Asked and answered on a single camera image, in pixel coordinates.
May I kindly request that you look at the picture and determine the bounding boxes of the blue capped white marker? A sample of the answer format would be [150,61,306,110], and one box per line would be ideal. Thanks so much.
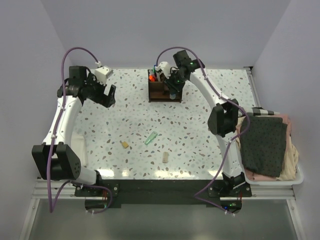
[155,72,161,82]

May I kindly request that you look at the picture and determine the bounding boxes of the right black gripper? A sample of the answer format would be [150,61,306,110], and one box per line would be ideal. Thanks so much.
[163,69,188,95]

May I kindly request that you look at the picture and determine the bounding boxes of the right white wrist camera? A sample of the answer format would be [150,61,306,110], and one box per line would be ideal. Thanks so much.
[155,61,171,79]

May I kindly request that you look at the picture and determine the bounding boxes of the white laundry tray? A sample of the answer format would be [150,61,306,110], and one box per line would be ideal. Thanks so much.
[244,114,304,186]

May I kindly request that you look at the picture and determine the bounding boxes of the green transparent tube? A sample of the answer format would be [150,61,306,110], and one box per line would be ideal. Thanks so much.
[144,131,158,146]

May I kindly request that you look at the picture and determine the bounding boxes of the beige eraser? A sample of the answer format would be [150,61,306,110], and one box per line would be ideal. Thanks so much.
[162,152,169,164]

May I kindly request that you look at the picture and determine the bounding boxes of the black orange marker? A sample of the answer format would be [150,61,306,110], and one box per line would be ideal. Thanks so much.
[148,75,155,82]

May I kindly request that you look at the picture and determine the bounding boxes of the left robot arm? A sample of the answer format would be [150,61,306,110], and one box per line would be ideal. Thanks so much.
[31,65,116,196]

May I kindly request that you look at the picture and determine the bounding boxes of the black white striped cloth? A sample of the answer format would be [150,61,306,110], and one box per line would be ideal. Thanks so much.
[245,107,280,116]

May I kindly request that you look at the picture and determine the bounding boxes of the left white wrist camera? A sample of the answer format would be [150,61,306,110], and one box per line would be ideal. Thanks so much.
[94,61,113,86]

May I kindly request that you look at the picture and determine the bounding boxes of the dark grey dotted cloth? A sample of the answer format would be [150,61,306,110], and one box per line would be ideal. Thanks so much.
[239,116,288,178]

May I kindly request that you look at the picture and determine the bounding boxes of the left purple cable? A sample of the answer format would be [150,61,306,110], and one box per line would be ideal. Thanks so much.
[46,46,113,215]

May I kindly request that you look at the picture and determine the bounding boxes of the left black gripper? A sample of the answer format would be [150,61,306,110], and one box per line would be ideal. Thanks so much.
[83,73,116,108]

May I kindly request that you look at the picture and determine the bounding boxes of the purple cable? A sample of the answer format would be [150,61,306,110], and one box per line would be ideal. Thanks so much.
[155,46,251,216]
[46,46,113,215]

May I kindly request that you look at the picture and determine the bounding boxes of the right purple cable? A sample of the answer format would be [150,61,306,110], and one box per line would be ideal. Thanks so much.
[155,46,251,216]

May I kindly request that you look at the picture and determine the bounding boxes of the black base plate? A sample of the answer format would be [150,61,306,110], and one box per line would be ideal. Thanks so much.
[74,179,252,210]

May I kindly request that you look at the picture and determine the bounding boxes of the brown wooden desk organizer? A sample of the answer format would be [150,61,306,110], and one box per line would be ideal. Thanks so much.
[147,69,183,103]

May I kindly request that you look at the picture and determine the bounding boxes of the aluminium frame rail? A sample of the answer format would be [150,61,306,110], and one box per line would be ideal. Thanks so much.
[31,177,297,200]

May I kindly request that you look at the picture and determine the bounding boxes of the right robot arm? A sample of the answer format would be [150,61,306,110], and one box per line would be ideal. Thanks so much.
[157,47,246,197]

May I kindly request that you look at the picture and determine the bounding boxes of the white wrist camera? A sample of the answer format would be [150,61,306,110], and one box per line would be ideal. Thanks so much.
[94,61,113,86]
[155,61,171,79]

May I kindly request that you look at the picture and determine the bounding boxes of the cream knit cloth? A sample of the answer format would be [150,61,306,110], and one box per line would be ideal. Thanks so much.
[234,116,300,182]

